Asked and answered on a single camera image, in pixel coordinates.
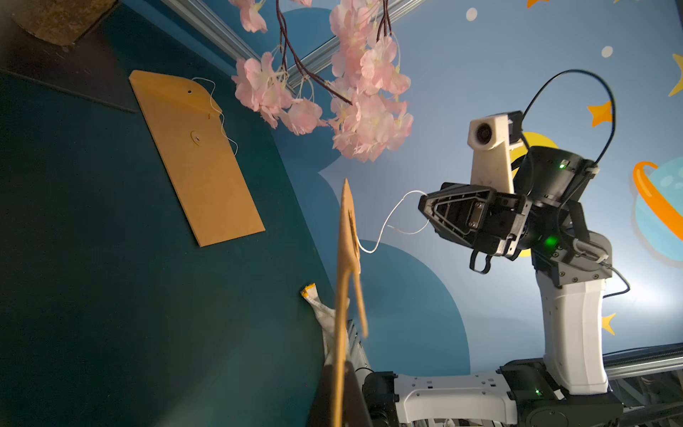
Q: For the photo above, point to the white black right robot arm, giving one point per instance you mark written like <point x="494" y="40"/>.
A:
<point x="499" y="319"/>

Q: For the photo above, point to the dark metal tree base plate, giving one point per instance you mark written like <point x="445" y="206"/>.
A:
<point x="61" y="44"/>

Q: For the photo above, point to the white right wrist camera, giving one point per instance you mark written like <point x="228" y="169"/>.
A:
<point x="491" y="139"/>

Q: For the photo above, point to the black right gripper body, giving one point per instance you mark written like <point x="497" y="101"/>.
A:
<point x="542" y="214"/>

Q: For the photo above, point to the pink cherry blossom tree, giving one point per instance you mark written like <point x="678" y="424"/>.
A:
<point x="360" y="103"/>

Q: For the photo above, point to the brown kraft file bag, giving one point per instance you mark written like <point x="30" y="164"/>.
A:
<point x="185" y="123"/>

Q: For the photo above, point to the brown kraft envelope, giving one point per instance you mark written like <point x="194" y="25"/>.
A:
<point x="348" y="269"/>

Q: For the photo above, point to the white yellow cloth strip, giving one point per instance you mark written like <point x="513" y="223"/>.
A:
<point x="326" y="319"/>

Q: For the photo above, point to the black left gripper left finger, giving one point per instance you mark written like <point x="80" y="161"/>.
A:
<point x="320" y="410"/>

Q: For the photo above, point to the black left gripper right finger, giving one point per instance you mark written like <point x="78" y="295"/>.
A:
<point x="355" y="412"/>

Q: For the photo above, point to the aluminium back rail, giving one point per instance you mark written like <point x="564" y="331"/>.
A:
<point x="201" y="17"/>

